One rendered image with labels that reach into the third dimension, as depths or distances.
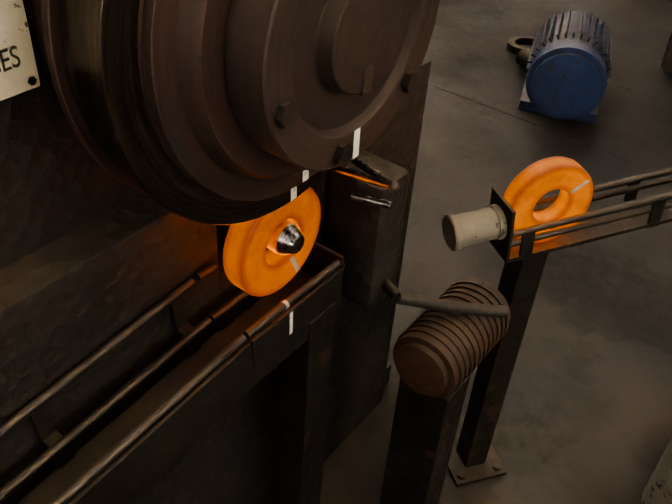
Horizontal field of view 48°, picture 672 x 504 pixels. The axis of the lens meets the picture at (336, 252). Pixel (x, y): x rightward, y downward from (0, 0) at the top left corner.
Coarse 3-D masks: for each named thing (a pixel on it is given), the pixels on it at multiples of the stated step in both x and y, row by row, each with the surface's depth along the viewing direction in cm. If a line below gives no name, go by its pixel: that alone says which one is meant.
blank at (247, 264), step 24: (312, 192) 94; (264, 216) 88; (288, 216) 92; (312, 216) 97; (240, 240) 88; (264, 240) 90; (312, 240) 100; (240, 264) 89; (264, 264) 92; (288, 264) 97; (240, 288) 93; (264, 288) 95
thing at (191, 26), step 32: (160, 0) 58; (192, 0) 59; (224, 0) 61; (160, 32) 59; (192, 32) 60; (224, 32) 62; (160, 64) 61; (192, 64) 62; (224, 64) 64; (160, 96) 62; (192, 96) 64; (224, 96) 66; (160, 128) 65; (192, 128) 67; (224, 128) 68; (192, 160) 69; (224, 160) 71; (256, 160) 74; (224, 192) 75; (256, 192) 80
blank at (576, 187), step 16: (544, 160) 119; (560, 160) 119; (528, 176) 119; (544, 176) 118; (560, 176) 119; (576, 176) 120; (512, 192) 120; (528, 192) 119; (544, 192) 120; (560, 192) 125; (576, 192) 122; (592, 192) 124; (528, 208) 121; (560, 208) 125; (576, 208) 125; (528, 224) 124; (544, 240) 127
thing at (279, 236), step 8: (280, 224) 92; (288, 224) 92; (296, 224) 93; (280, 232) 91; (288, 232) 91; (296, 232) 92; (272, 240) 92; (280, 240) 91; (288, 240) 91; (296, 240) 91; (304, 240) 93; (272, 248) 92; (280, 248) 92; (288, 248) 91; (296, 248) 92
